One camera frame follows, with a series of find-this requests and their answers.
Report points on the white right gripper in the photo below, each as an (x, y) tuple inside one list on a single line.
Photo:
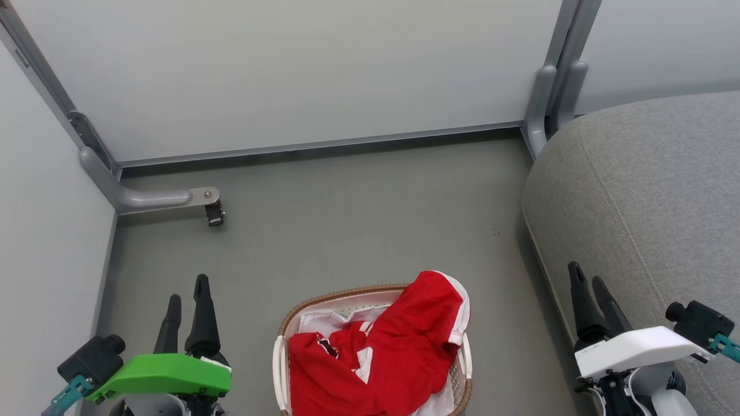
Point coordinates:
[(630, 351)]

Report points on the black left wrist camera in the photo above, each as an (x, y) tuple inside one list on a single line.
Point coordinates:
[(89, 361)]

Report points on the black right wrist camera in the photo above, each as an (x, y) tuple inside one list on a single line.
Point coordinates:
[(699, 323)]

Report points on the red shorts with white stripes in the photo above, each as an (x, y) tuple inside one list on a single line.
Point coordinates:
[(422, 323)]

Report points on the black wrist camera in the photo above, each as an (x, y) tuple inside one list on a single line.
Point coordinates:
[(89, 361), (699, 323)]

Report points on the red t-shirt white lettering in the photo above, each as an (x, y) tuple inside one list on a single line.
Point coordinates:
[(324, 384)]

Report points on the grey fabric sofa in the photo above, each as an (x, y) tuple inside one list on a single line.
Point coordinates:
[(653, 202)]

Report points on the grey partition bottom rail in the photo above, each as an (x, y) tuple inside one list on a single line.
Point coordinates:
[(318, 145)]

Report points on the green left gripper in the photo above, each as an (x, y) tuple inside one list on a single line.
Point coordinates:
[(167, 374)]

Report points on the grey partition post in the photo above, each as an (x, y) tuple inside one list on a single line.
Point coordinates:
[(572, 29), (34, 63)]

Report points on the black caster wheel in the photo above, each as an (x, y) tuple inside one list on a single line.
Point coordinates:
[(214, 215)]

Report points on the grey partition foot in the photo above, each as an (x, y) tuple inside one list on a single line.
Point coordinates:
[(144, 198), (537, 110), (571, 92)]

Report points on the white laundry basket brown rim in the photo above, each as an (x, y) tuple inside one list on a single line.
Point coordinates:
[(280, 375)]

